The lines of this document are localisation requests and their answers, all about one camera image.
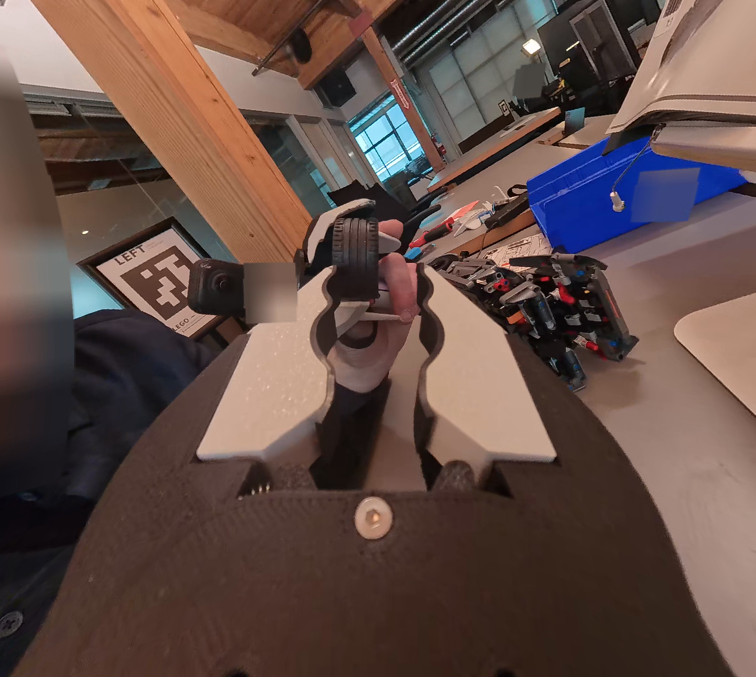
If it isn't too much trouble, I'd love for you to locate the long wooden table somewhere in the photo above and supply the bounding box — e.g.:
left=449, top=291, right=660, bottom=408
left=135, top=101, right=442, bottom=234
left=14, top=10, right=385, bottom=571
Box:
left=428, top=107, right=562, bottom=194

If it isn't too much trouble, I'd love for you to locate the blue plastic bin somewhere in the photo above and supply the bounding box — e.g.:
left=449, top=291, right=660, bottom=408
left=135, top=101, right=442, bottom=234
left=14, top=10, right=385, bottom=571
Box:
left=526, top=134, right=748, bottom=255

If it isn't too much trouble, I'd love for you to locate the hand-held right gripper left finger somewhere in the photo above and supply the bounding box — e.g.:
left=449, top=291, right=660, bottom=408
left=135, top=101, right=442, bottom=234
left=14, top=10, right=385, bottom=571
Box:
left=196, top=265, right=339, bottom=463

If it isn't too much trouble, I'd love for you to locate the white folded paper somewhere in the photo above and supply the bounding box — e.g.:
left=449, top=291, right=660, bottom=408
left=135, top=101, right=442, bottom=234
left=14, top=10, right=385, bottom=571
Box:
left=452, top=199, right=494, bottom=232

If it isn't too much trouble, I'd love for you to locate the person's left hand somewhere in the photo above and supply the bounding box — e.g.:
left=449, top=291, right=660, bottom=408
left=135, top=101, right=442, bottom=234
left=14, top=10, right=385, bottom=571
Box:
left=377, top=219, right=422, bottom=325

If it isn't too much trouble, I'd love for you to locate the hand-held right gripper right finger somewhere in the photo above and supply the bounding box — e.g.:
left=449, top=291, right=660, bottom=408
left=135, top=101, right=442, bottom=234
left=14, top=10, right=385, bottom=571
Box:
left=415, top=263, right=560, bottom=465

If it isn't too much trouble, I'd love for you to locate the framed tag sign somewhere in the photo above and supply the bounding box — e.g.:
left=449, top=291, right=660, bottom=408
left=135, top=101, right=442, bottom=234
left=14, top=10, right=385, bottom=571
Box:
left=77, top=216, right=243, bottom=341

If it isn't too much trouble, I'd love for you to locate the open instruction book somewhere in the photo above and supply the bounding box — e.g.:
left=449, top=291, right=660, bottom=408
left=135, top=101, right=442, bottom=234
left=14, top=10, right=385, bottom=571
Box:
left=608, top=0, right=756, bottom=135

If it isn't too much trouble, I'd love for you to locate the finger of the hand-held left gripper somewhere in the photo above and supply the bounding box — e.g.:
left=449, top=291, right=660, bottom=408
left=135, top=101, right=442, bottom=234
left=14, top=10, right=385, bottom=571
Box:
left=302, top=199, right=378, bottom=267
left=338, top=299, right=386, bottom=337

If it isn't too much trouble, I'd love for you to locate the black equipment cabinet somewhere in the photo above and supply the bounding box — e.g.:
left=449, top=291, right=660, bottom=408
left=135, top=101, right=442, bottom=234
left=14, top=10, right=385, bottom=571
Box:
left=537, top=0, right=662, bottom=99

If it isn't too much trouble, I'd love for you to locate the white book stand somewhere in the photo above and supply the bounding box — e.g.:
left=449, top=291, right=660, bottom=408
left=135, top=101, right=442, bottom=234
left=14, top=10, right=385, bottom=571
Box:
left=650, top=122, right=756, bottom=418

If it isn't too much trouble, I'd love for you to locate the partly built lego car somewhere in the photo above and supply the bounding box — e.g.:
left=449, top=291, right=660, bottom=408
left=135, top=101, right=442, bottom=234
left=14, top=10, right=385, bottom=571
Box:
left=428, top=252, right=640, bottom=392

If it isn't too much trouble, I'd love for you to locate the wooden support post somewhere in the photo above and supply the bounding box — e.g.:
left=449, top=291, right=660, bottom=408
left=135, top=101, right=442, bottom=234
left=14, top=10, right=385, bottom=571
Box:
left=0, top=0, right=314, bottom=265

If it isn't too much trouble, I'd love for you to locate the red handled tool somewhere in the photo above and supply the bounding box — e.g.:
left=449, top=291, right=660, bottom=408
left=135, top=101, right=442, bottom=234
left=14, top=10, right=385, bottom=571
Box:
left=409, top=218, right=456, bottom=250

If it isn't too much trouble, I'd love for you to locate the stand cord with white pin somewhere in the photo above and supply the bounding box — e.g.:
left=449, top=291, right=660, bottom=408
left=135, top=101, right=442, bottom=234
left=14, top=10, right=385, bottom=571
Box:
left=608, top=137, right=656, bottom=214

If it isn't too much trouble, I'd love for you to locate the white sticker sheet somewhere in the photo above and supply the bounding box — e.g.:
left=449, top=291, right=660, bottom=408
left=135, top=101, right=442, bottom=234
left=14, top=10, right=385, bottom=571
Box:
left=481, top=234, right=556, bottom=267

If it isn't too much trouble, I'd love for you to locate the black office chair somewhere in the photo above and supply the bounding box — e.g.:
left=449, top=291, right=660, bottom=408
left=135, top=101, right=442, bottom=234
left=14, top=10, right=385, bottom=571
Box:
left=326, top=180, right=450, bottom=244

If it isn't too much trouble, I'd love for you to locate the black wall speaker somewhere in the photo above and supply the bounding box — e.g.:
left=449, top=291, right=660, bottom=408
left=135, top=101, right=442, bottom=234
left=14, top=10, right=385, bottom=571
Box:
left=316, top=69, right=357, bottom=106

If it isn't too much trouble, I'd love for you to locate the black lego wheel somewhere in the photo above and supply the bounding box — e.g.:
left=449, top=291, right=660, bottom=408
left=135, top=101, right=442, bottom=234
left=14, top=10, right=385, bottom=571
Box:
left=331, top=216, right=381, bottom=301

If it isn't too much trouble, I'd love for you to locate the black power adapter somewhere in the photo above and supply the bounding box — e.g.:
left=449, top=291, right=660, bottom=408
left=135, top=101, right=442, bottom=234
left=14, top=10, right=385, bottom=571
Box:
left=484, top=194, right=532, bottom=229

